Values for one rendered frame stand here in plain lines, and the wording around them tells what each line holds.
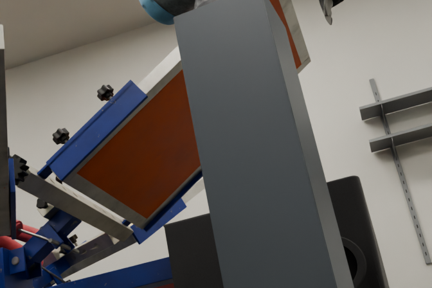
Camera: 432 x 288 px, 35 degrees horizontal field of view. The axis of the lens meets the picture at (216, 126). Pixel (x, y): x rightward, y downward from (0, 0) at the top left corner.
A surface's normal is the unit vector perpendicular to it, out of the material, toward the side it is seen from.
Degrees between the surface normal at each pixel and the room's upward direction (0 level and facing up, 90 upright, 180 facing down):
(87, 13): 180
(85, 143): 90
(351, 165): 90
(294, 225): 90
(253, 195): 90
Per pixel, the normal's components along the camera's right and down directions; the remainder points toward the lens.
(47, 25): 0.18, 0.90
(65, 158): -0.26, -0.35
